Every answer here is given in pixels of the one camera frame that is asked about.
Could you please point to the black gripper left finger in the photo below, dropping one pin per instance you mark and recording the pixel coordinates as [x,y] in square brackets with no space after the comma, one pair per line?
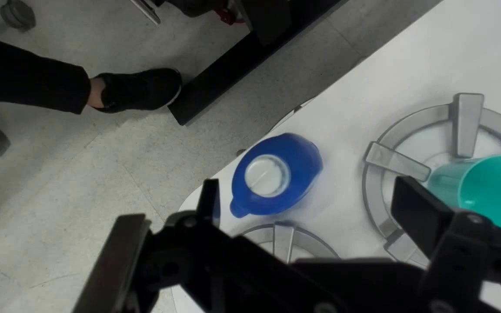
[192,266]

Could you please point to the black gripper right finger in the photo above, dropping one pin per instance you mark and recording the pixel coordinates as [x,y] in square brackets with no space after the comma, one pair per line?
[470,261]

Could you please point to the grey stove plate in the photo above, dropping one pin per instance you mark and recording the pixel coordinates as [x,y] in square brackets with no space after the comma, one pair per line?
[465,115]
[286,237]

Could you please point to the teal plastic cup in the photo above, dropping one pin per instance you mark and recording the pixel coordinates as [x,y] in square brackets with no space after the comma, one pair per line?
[495,184]

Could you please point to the black shoe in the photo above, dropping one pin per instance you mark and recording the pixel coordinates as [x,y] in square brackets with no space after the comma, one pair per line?
[140,87]

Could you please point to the person leg black trousers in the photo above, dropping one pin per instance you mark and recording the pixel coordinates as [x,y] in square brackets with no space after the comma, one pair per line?
[25,75]

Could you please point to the black floor frame beam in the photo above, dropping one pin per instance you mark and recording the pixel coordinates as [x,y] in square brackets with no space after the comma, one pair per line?
[234,75]

